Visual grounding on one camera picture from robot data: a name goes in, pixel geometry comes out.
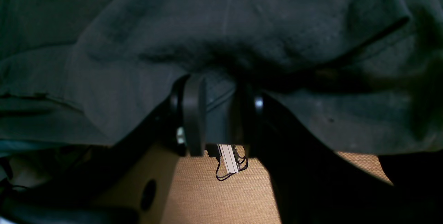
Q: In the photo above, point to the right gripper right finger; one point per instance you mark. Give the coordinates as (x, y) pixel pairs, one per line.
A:
(314, 185)

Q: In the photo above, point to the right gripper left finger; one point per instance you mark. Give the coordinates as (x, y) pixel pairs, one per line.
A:
(129, 183)

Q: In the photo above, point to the grey T-shirt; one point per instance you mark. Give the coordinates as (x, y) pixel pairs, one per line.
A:
(361, 75)

